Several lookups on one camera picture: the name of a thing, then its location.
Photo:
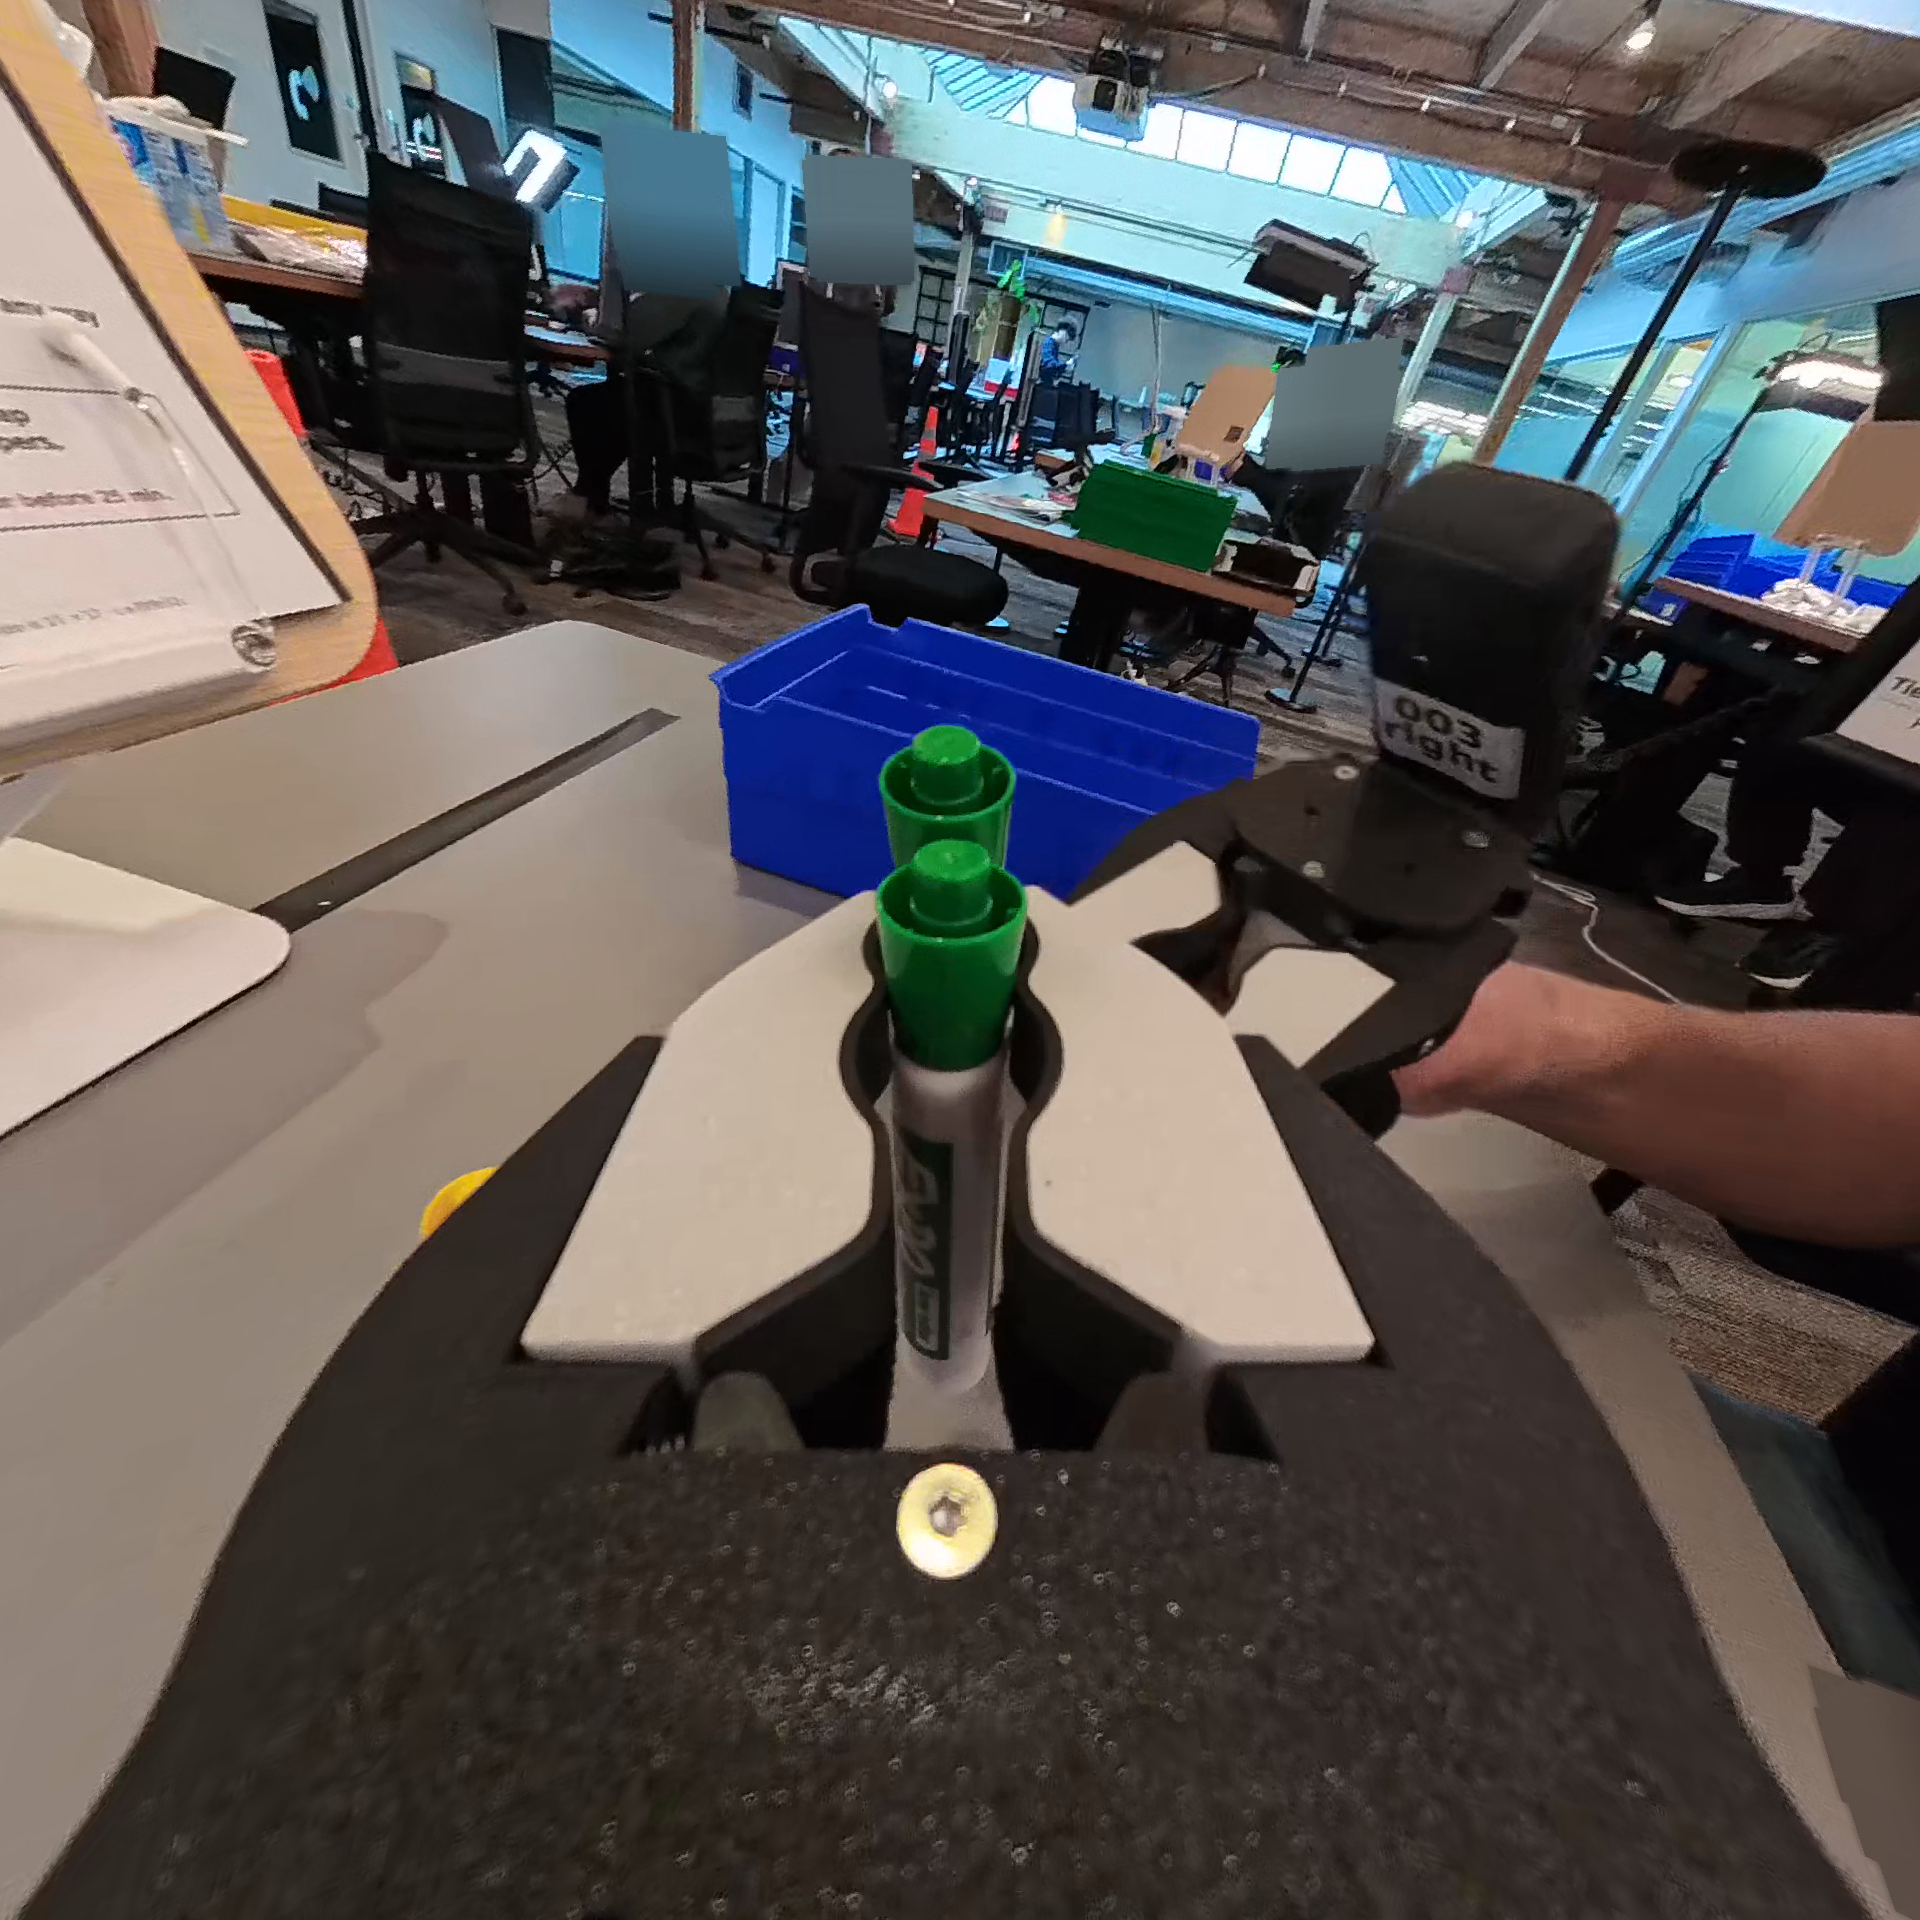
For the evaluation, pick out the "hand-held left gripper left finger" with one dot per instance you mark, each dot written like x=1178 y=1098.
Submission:
x=720 y=1141

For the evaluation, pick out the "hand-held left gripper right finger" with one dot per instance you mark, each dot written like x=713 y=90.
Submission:
x=1184 y=1141

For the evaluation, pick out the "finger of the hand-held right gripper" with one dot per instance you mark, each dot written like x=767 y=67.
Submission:
x=1305 y=1005
x=1170 y=893

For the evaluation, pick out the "green dry erase marker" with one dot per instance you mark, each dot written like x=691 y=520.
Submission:
x=945 y=795
x=948 y=974

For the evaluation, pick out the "yellow highlighter marker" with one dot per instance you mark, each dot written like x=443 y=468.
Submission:
x=452 y=1200

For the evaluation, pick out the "person's right forearm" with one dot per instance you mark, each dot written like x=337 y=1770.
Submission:
x=1740 y=1111

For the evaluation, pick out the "grey desk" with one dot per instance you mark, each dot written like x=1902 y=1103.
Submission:
x=450 y=1020

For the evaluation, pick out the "person's right hand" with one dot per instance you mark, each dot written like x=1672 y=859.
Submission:
x=1479 y=1050

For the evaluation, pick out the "green bin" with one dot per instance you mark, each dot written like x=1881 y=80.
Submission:
x=1155 y=518

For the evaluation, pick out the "wooden work table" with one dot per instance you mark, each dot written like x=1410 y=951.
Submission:
x=1050 y=548

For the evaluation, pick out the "black floor lamp pole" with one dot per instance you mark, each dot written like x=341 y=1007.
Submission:
x=1695 y=284

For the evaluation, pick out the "orange traffic cone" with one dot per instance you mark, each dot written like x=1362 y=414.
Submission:
x=278 y=390
x=915 y=503

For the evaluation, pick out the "black office chair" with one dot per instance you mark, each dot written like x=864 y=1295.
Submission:
x=841 y=390
x=434 y=300

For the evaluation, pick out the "printed instruction sheet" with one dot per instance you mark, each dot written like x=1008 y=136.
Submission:
x=121 y=451

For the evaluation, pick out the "pack of water bottles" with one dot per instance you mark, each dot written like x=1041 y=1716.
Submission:
x=164 y=180

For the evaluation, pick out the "black logo poster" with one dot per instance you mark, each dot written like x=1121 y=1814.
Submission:
x=301 y=82

